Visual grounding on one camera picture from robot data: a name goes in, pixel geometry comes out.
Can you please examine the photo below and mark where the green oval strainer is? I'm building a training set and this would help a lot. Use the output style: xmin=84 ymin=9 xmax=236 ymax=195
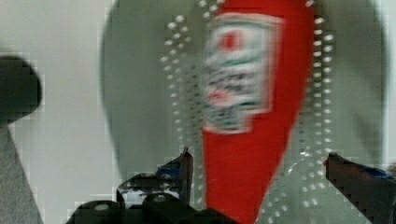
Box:
xmin=101 ymin=0 xmax=388 ymax=224

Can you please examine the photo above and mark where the red plush ketchup bottle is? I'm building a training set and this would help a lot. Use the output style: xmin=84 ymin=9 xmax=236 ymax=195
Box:
xmin=202 ymin=0 xmax=315 ymax=224

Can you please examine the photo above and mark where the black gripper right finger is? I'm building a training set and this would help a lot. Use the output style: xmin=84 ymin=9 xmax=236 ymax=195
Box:
xmin=324 ymin=152 xmax=396 ymax=224

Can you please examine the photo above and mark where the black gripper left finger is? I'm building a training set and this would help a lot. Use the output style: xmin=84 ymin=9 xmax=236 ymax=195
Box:
xmin=116 ymin=147 xmax=193 ymax=209

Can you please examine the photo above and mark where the small black cylinder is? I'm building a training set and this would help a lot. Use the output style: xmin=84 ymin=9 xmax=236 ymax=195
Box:
xmin=0 ymin=56 xmax=42 ymax=126

